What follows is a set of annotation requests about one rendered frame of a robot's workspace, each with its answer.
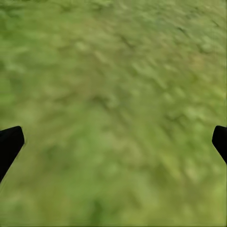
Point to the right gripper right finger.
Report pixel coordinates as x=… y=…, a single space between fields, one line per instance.
x=219 y=140

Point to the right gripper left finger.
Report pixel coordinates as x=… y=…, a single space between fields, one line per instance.
x=11 y=142

